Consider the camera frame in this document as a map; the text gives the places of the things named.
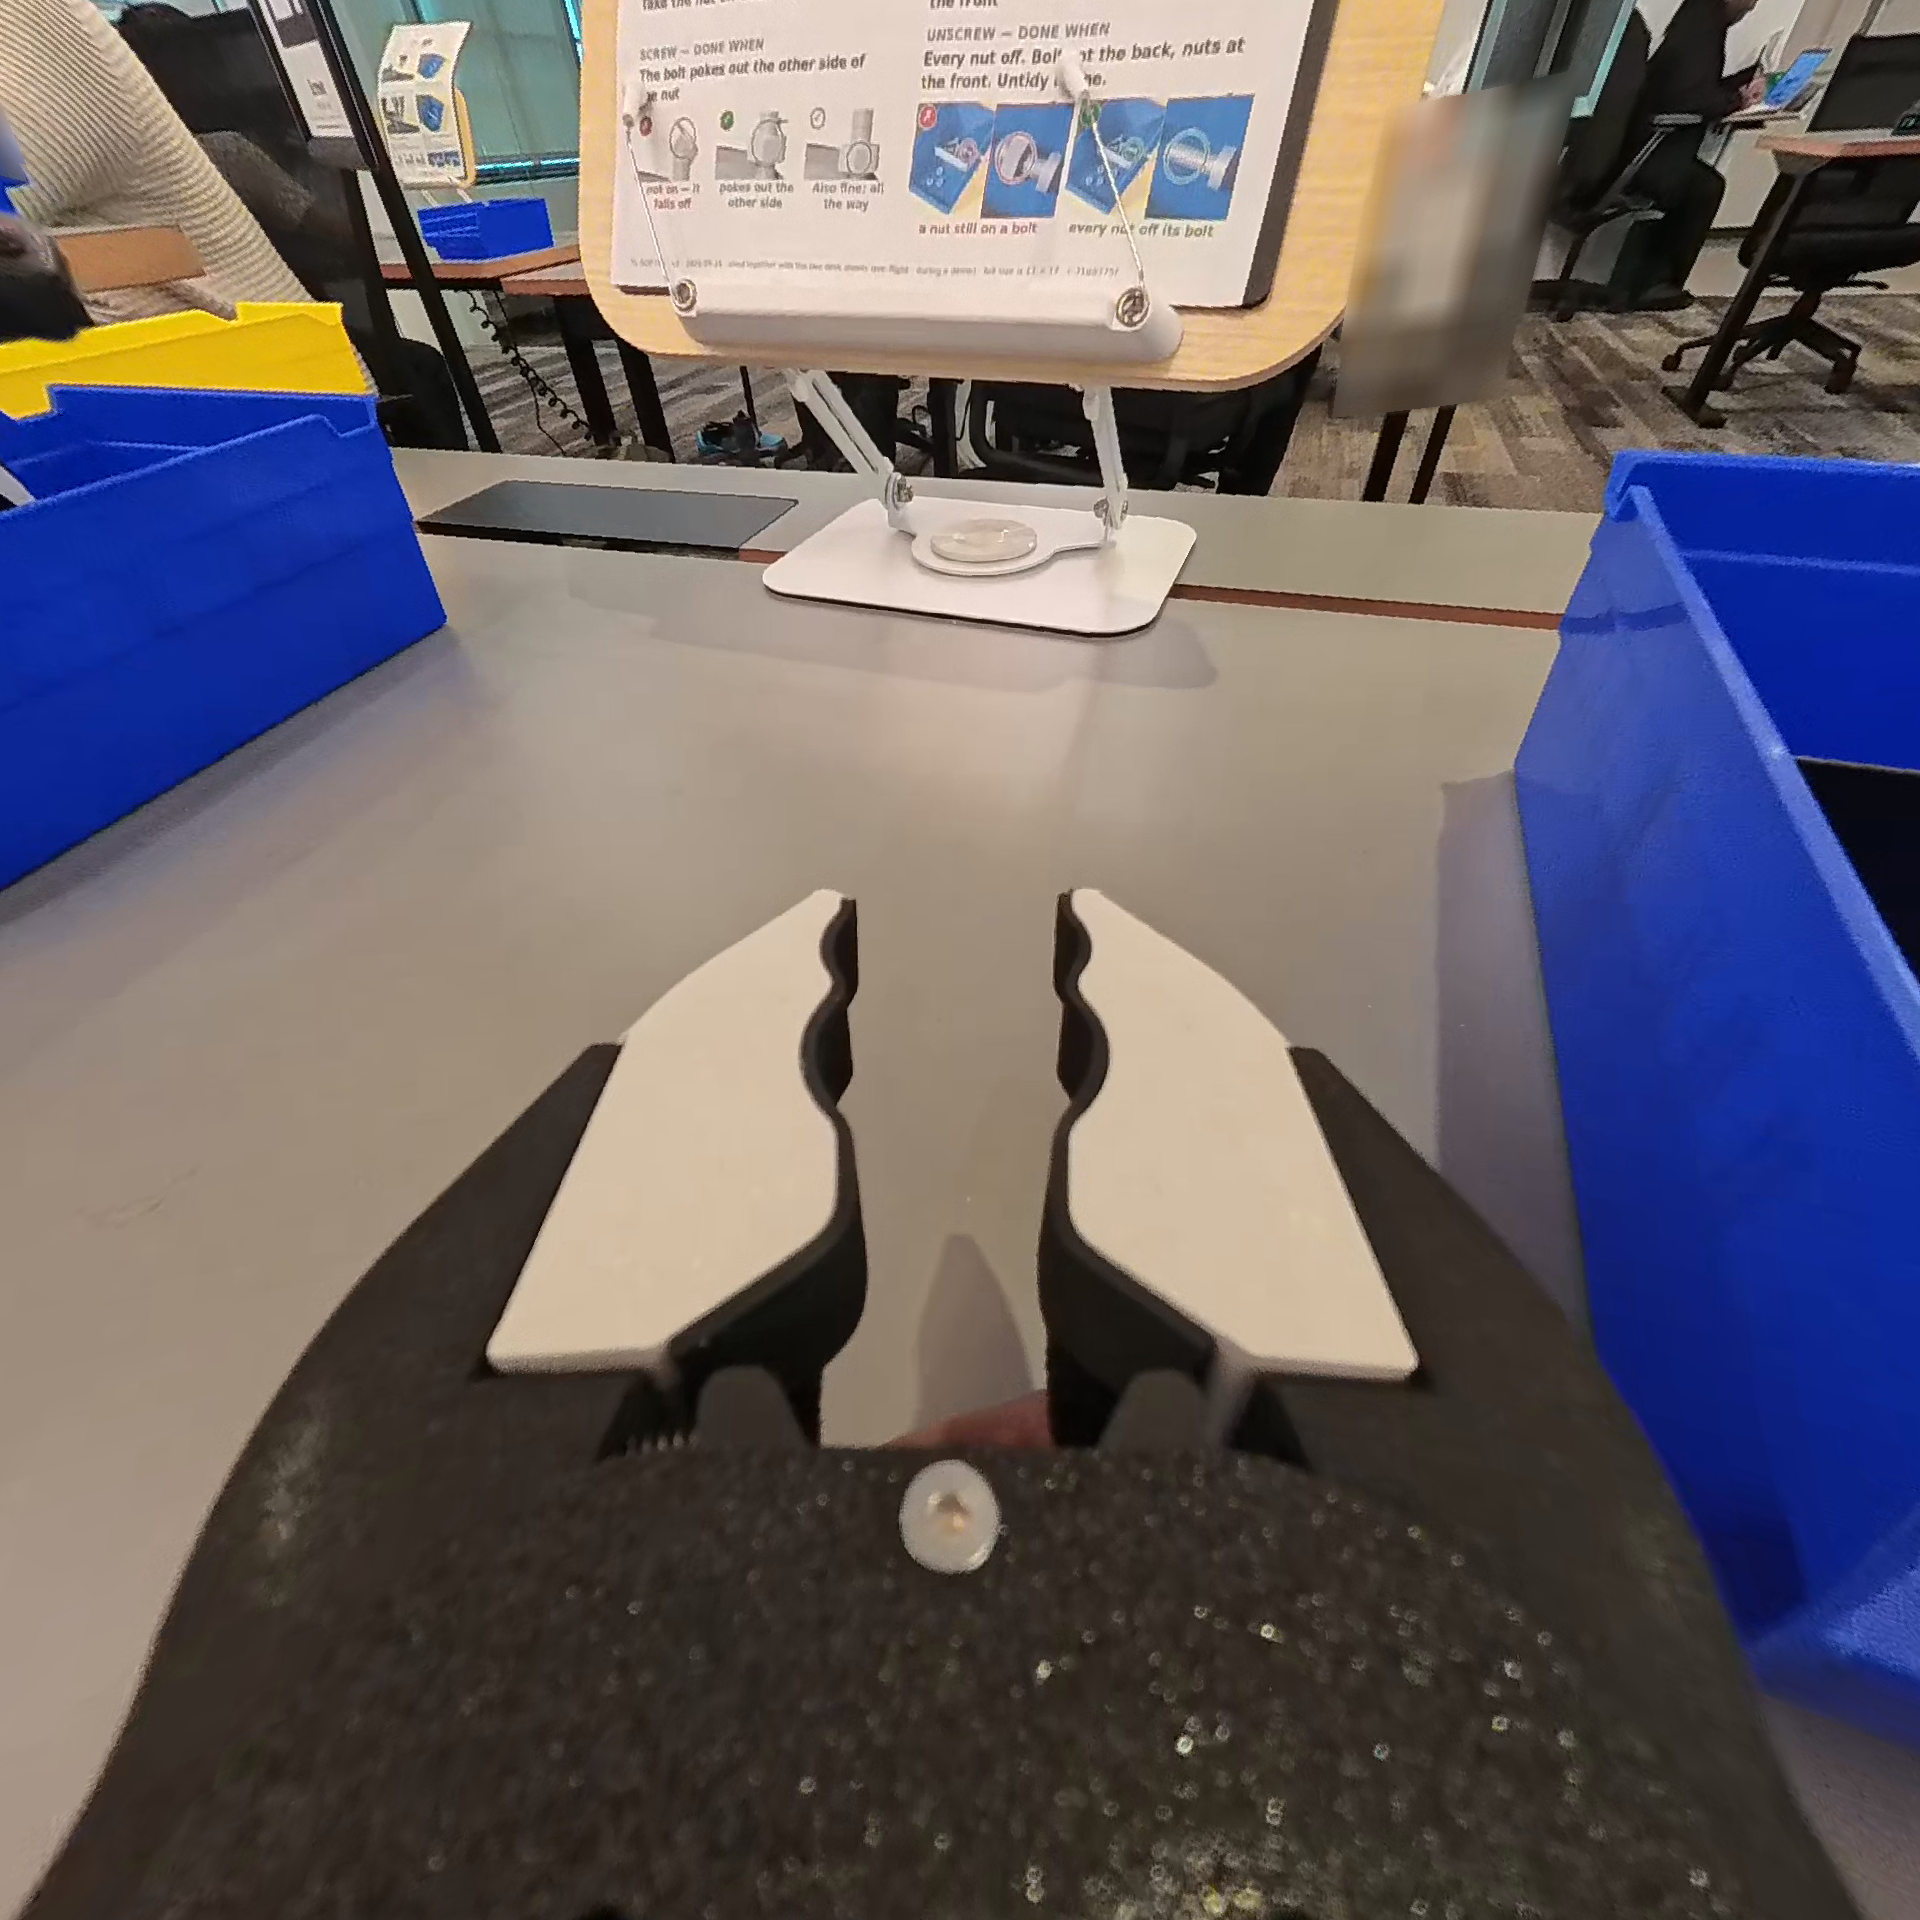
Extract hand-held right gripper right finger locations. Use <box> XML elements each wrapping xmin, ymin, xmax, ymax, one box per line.
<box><xmin>1037</xmin><ymin>888</ymin><xmax>1421</xmax><ymax>1449</ymax></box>

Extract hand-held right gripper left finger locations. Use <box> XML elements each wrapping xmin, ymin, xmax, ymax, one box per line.
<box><xmin>484</xmin><ymin>888</ymin><xmax>869</xmax><ymax>1449</ymax></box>

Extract blue divided plastic bin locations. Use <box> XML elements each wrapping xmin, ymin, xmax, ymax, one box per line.
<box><xmin>0</xmin><ymin>382</ymin><xmax>448</xmax><ymax>890</ymax></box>
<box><xmin>1515</xmin><ymin>451</ymin><xmax>1920</xmax><ymax>1748</ymax></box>

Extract yellow plastic bin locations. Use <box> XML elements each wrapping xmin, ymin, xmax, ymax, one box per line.
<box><xmin>0</xmin><ymin>305</ymin><xmax>376</xmax><ymax>418</ymax></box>

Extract wooden document stand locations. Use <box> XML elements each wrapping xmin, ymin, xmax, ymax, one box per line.
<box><xmin>376</xmin><ymin>24</ymin><xmax>483</xmax><ymax>190</ymax></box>

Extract wood edged work table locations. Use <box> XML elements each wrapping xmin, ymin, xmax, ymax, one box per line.
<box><xmin>380</xmin><ymin>242</ymin><xmax>594</xmax><ymax>452</ymax></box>

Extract black desk mat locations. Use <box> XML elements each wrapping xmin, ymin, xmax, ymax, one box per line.
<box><xmin>416</xmin><ymin>481</ymin><xmax>800</xmax><ymax>554</ymax></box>

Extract instruction board on white stand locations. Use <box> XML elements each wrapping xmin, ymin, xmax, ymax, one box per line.
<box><xmin>577</xmin><ymin>0</ymin><xmax>1449</xmax><ymax>641</ymax></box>

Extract printed instruction sheet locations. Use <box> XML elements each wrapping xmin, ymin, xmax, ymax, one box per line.
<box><xmin>609</xmin><ymin>0</ymin><xmax>1337</xmax><ymax>308</ymax></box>

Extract brown top table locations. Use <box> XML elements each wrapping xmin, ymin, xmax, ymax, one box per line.
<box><xmin>1680</xmin><ymin>129</ymin><xmax>1920</xmax><ymax>430</ymax></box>

